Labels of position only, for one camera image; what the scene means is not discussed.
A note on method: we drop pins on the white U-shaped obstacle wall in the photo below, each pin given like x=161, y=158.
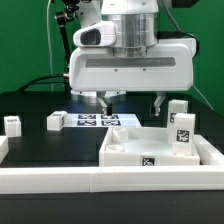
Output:
x=207, y=176

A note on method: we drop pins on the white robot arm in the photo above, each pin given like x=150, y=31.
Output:
x=118, y=49

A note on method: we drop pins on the AprilTag base sheet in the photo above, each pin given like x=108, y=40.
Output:
x=100, y=120

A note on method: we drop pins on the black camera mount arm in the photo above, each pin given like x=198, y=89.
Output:
x=62, y=18

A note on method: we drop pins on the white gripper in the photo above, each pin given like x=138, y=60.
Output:
x=94, y=67

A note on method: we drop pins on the white square tabletop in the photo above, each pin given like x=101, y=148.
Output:
x=141, y=146

